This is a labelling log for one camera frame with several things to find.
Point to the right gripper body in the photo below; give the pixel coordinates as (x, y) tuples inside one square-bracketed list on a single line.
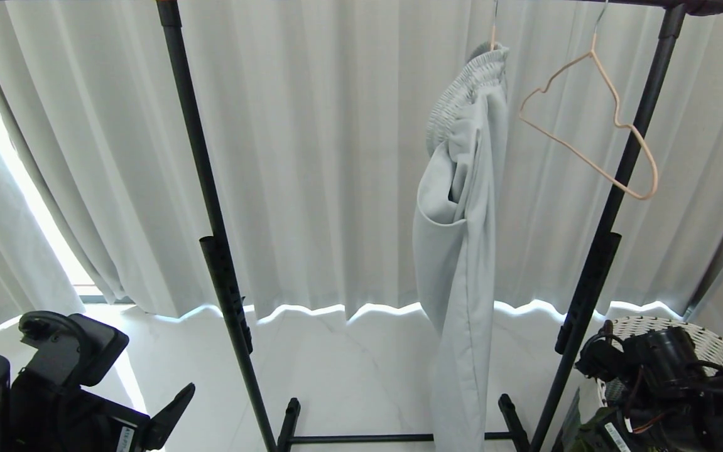
[(612, 433)]

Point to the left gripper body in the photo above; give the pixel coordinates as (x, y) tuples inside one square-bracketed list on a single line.
[(110, 424)]

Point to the pale grey shorts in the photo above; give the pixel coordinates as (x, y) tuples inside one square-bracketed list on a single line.
[(462, 263)]

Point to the pink clothes hanger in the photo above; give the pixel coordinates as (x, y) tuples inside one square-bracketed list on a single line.
[(615, 113), (493, 34)]

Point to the white laundry basket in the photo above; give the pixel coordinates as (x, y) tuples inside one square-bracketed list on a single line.
[(713, 348)]

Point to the black clothes rack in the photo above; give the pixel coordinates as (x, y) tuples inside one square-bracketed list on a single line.
[(210, 188)]

